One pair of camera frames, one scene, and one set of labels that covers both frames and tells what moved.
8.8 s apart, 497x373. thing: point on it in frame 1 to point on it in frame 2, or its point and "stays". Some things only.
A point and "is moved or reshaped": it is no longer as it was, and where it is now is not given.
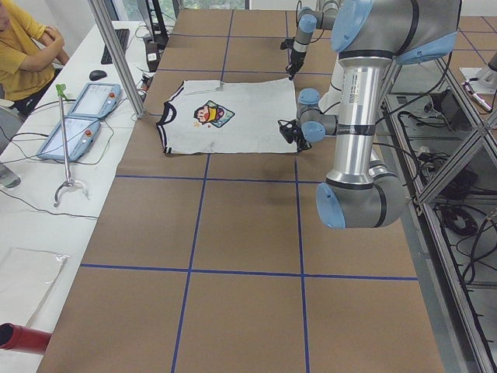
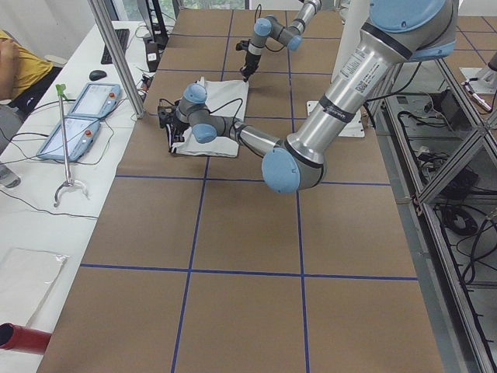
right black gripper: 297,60 to 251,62
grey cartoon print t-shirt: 211,116 is moved or reshaped
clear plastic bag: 26,277 stays
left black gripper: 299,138 to 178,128
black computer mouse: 97,74 stays
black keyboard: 122,36 stays
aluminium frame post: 119,55 stays
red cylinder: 23,339 stays
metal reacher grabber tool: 62,92 stays
